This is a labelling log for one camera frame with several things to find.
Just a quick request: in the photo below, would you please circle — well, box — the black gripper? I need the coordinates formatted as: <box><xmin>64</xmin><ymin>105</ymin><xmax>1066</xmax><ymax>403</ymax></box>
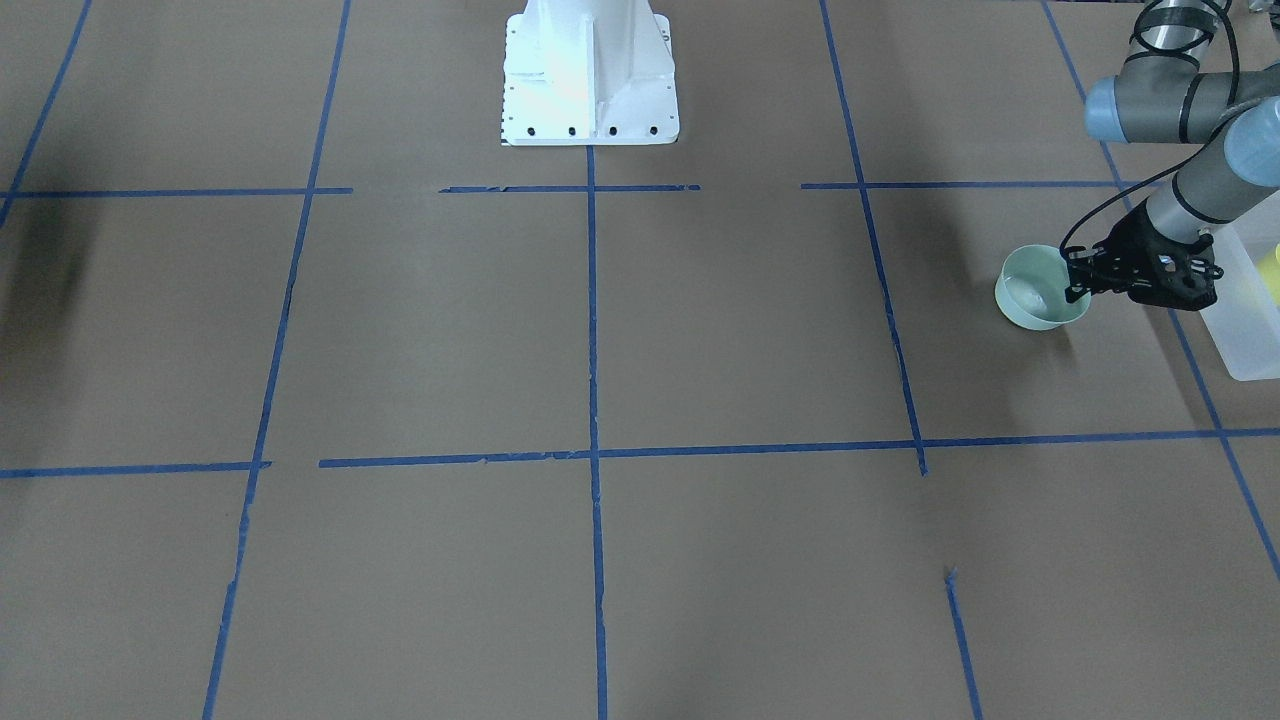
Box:
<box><xmin>1062</xmin><ymin>202</ymin><xmax>1211</xmax><ymax>304</ymax></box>

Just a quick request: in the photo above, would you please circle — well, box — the pale green ceramic bowl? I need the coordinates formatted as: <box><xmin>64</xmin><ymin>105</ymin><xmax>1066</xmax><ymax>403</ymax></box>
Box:
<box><xmin>995</xmin><ymin>245</ymin><xmax>1091</xmax><ymax>331</ymax></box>

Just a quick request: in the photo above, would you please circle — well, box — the yellow plastic cup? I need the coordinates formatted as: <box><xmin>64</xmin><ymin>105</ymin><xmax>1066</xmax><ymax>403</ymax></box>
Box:
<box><xmin>1254</xmin><ymin>243</ymin><xmax>1280</xmax><ymax>306</ymax></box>

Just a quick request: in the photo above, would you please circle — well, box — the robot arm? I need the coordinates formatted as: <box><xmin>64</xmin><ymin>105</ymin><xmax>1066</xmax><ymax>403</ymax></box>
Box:
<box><xmin>1059</xmin><ymin>1</ymin><xmax>1279</xmax><ymax>311</ymax></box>

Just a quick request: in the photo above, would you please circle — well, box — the translucent plastic storage box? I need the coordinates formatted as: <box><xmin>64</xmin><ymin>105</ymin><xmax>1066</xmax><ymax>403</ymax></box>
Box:
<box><xmin>1199</xmin><ymin>208</ymin><xmax>1279</xmax><ymax>380</ymax></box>

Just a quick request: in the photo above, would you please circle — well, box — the black camera cable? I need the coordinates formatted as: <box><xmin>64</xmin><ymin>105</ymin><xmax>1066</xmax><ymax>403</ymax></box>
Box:
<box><xmin>1059</xmin><ymin>0</ymin><xmax>1243</xmax><ymax>255</ymax></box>

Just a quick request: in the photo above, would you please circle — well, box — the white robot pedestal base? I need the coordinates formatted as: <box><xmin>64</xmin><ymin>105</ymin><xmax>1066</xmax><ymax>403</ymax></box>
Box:
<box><xmin>500</xmin><ymin>1</ymin><xmax>681</xmax><ymax>147</ymax></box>

